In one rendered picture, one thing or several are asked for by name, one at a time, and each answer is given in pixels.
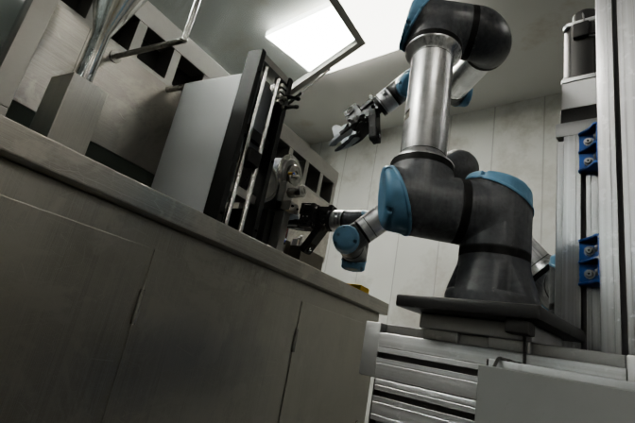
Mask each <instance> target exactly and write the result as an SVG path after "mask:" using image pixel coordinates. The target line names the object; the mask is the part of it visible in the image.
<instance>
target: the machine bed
mask: <svg viewBox="0 0 635 423"><path fill-rule="evenodd" d="M0 157H2V158H4V159H7V160H9V161H13V162H15V163H18V164H20V165H22V166H24V167H26V168H29V169H31V170H33V171H36V172H38V173H41V174H43V175H45V176H48V177H50V178H53V179H55V180H58V181H60V182H62V183H65V184H67V185H70V186H72V187H74V188H77V189H79V190H81V191H83V192H85V193H88V194H90V195H94V196H96V197H99V198H101V199H104V200H106V201H108V202H111V203H112V204H115V205H117V206H119V207H122V208H124V209H126V210H129V211H131V212H135V213H137V214H140V215H142V216H144V217H146V218H148V219H151V220H153V221H156V222H158V223H160V224H163V225H165V226H168V227H170V228H173V229H175V230H178V231H180V232H182V233H185V234H187V235H189V236H192V237H194V238H197V239H199V240H200V241H203V242H205V243H208V244H210V245H214V246H216V247H219V248H221V249H223V250H226V251H228V252H231V253H232V254H234V255H237V256H239V257H242V258H244V259H246V260H249V261H251V262H255V263H257V264H260V265H262V266H263V267H266V268H268V269H271V270H273V271H275V272H278V273H280V274H283V275H285V276H287V277H289V278H291V279H295V280H297V281H300V282H302V283H305V284H307V285H309V286H312V287H314V288H316V289H319V290H320V291H323V292H325V293H327V294H330V295H332V296H336V297H338V298H341V299H343V300H346V301H348V302H350V303H352V304H354V305H357V306H359V307H361V308H364V309H366V310H369V311H371V312H373V313H377V314H380V315H387V314H388V306H389V304H387V303H385V302H384V301H382V300H380V299H378V298H376V297H374V296H371V295H369V294H367V293H365V292H363V291H361V290H359V289H357V288H354V287H352V286H350V285H349V284H347V283H345V282H343V281H341V280H339V279H336V278H334V277H332V276H330V275H328V274H326V273H324V272H322V271H320V270H318V269H316V268H315V267H312V266H310V265H308V264H306V263H304V262H301V261H299V260H297V259H295V258H293V257H291V256H289V255H287V254H285V253H283V252H281V251H280V250H278V249H276V248H274V247H272V246H270V245H266V244H264V243H262V242H260V241H258V240H256V239H254V238H252V237H250V236H248V235H247V234H245V233H243V232H241V231H239V230H237V229H235V228H232V227H230V226H228V225H225V224H223V223H221V222H219V221H217V220H215V219H213V218H212V217H210V216H208V215H206V214H204V213H202V212H200V211H197V210H195V209H193V208H191V207H189V206H187V205H185V204H182V203H180V202H179V201H177V200H175V199H173V198H171V197H169V196H167V195H164V194H162V193H160V192H158V191H156V190H154V189H152V188H150V187H148V186H146V185H145V184H143V183H140V182H138V181H136V180H134V179H132V178H129V177H127V176H125V175H123V174H121V173H119V172H117V171H115V170H113V169H111V168H110V167H108V166H106V165H104V164H102V163H100V162H97V161H94V160H92V159H90V158H88V157H86V156H84V155H82V154H80V153H78V152H77V151H75V150H73V149H71V148H69V147H67V146H65V145H63V144H60V143H58V142H56V141H53V140H51V139H49V138H47V137H45V136H43V135H42V134H40V133H38V132H36V131H34V130H32V129H30V128H28V127H25V126H23V125H21V124H19V123H17V122H15V121H13V120H10V119H9V118H7V117H5V116H3V115H1V114H0Z"/></svg>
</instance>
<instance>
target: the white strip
mask: <svg viewBox="0 0 635 423"><path fill-rule="evenodd" d="M241 76H242V74H239V75H233V76H223V77H217V78H212V79H206V80H201V81H195V82H189V83H185V84H180V85H175V86H169V87H165V91H166V92H167V93H172V92H177V91H182V93H181V96H180V102H179V104H178V107H177V110H176V113H175V116H174V119H173V122H172V125H171V128H170V130H169V133H168V136H167V139H166V142H165V145H164V149H163V153H162V156H161V159H160V162H159V165H158V168H157V171H156V174H155V177H154V179H153V182H152V185H151V188H152V189H154V190H156V191H158V192H160V193H162V194H164V195H167V196H169V197H171V198H173V199H175V200H177V201H179V202H180V203H182V204H185V205H187V206H189V207H191V208H193V209H195V210H197V211H199V212H202V213H203V210H204V207H205V203H206V199H207V196H208V193H209V190H210V186H211V183H212V179H213V176H214V172H215V167H216V163H217V160H218V156H219V153H220V149H221V146H222V143H223V140H224V136H225V133H226V129H227V125H228V123H229V119H230V116H231V112H232V106H233V103H234V99H235V96H236V93H237V89H238V86H239V82H240V80H241Z"/></svg>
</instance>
